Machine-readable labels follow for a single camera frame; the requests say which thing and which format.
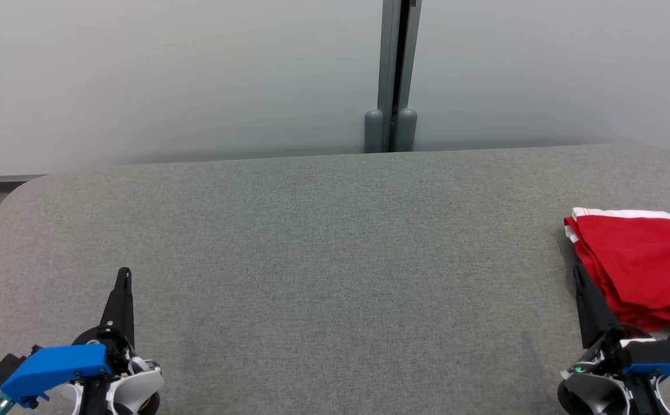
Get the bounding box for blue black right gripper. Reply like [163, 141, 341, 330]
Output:
[573, 264, 670, 393]

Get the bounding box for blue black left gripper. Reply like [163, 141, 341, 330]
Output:
[0, 267, 137, 407]

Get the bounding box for red white-sleeved t-shirt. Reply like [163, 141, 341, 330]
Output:
[571, 248, 670, 335]

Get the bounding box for red white-striped shorts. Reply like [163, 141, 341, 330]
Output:
[564, 207, 670, 315]

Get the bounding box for grey cylindrical post foot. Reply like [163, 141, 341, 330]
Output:
[396, 108, 418, 152]

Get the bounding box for grey wall post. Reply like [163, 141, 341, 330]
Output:
[364, 110, 384, 154]

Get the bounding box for grey metal partition post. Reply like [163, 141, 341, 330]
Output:
[377, 0, 422, 152]

